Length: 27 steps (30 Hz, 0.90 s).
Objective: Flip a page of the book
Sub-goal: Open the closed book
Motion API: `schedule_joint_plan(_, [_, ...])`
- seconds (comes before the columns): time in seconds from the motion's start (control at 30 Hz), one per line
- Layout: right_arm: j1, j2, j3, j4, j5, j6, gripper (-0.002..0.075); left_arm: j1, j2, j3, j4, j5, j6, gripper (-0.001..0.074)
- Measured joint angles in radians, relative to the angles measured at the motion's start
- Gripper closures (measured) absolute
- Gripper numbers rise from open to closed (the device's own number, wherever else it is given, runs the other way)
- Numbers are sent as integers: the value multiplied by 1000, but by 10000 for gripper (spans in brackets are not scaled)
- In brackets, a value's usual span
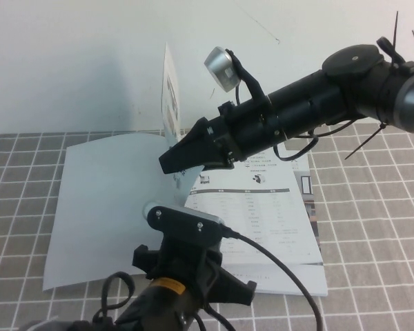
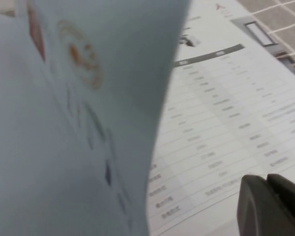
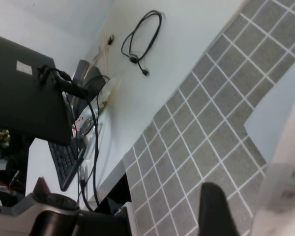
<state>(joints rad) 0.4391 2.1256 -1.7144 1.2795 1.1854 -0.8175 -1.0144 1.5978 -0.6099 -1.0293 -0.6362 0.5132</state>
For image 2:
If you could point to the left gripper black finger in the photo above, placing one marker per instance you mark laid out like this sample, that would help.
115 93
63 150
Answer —
265 209

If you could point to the white product brochure book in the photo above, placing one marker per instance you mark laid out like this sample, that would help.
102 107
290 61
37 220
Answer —
64 123

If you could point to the stack of white brochures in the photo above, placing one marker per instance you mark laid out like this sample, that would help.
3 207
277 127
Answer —
258 32

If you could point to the grey checked tablecloth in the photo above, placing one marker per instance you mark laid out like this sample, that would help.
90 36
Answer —
285 14

